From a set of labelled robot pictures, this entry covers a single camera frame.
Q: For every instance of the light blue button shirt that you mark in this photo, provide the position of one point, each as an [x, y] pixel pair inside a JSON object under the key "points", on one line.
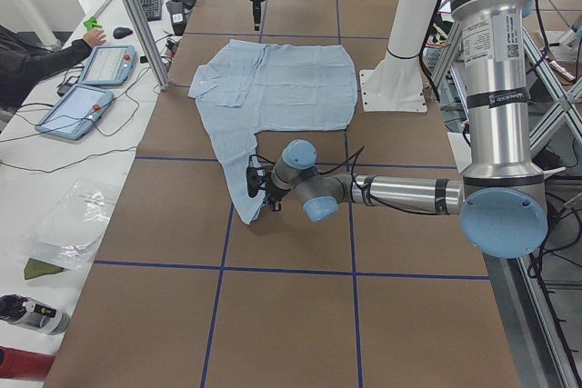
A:
{"points": [[248, 88]]}

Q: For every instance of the person's black sleeved forearm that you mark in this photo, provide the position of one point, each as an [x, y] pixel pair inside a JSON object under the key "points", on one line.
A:
{"points": [[23, 65]]}

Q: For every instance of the person's hand on desk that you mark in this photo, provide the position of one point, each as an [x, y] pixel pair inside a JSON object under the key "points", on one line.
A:
{"points": [[95, 37]]}

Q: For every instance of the black computer mouse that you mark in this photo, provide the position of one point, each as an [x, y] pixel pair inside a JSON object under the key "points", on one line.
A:
{"points": [[122, 32]]}

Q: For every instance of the upper blue teach pendant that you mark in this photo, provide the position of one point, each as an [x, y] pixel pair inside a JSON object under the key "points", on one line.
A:
{"points": [[108, 65]]}

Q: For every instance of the blue teach pendant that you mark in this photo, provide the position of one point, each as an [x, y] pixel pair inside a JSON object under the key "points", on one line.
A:
{"points": [[76, 113], [108, 65]]}

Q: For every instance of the lower blue teach pendant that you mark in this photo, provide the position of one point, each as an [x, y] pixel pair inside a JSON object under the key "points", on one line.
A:
{"points": [[76, 113]]}

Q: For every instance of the clear plastic bag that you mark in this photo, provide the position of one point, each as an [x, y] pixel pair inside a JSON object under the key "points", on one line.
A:
{"points": [[69, 235]]}

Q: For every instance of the olive green cloth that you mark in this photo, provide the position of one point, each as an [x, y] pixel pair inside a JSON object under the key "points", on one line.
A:
{"points": [[35, 269]]}

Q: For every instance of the black white bottle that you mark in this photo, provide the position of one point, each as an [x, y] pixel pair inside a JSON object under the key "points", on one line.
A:
{"points": [[31, 314]]}

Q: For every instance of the grey aluminium frame post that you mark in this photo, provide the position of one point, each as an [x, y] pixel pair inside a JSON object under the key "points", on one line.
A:
{"points": [[146, 39]]}

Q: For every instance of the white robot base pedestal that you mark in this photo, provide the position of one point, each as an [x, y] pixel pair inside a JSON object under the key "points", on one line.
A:
{"points": [[396, 84]]}

